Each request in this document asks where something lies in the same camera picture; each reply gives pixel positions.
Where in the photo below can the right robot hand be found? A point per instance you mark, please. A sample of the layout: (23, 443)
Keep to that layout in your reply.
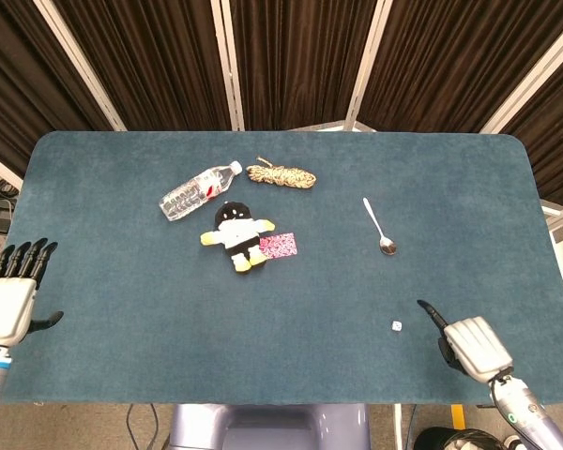
(474, 347)

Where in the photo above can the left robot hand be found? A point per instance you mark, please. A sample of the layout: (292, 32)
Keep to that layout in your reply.
(7, 304)

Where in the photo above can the small white die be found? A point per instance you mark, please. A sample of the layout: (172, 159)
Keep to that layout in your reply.
(396, 326)

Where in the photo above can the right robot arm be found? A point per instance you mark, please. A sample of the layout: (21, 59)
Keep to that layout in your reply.
(528, 412)

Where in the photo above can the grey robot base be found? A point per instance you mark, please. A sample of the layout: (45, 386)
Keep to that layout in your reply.
(269, 427)

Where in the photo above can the black bin with bag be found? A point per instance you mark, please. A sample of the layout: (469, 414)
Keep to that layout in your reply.
(455, 439)

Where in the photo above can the metal spoon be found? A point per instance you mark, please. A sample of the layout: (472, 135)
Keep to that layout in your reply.
(380, 229)

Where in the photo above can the blue table mat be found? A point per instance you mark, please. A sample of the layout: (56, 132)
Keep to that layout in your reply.
(272, 304)

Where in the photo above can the clear plastic water bottle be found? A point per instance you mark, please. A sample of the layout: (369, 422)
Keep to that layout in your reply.
(197, 192)

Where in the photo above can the black white plush penguin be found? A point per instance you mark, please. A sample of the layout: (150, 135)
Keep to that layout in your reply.
(237, 236)

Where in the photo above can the dark folding screen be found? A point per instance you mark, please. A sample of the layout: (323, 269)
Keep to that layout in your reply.
(291, 56)

